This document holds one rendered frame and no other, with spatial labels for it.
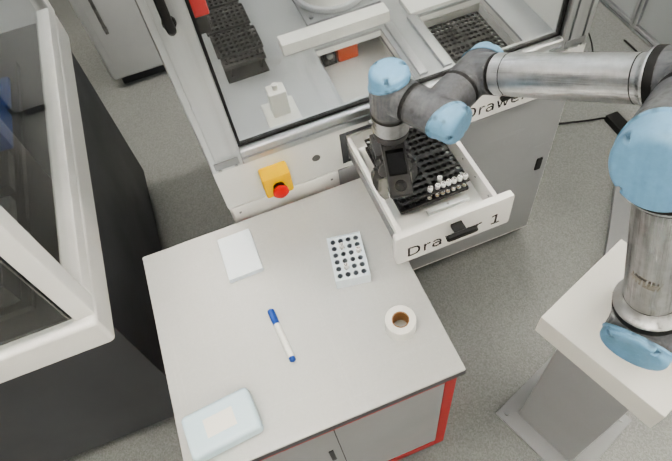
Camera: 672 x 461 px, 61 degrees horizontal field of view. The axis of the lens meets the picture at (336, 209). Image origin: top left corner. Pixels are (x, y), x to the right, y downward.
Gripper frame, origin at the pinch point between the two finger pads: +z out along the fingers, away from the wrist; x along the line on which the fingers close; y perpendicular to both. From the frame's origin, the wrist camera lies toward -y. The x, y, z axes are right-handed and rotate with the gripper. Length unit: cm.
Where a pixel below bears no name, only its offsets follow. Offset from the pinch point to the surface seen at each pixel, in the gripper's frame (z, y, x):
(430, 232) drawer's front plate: 3.9, -9.0, -5.6
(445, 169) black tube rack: 4.7, 7.6, -14.3
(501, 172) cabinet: 45, 31, -43
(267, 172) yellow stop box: 3.4, 17.7, 27.5
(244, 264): 16.8, 1.7, 38.2
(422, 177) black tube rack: 4.6, 6.7, -8.4
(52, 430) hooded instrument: 62, -11, 108
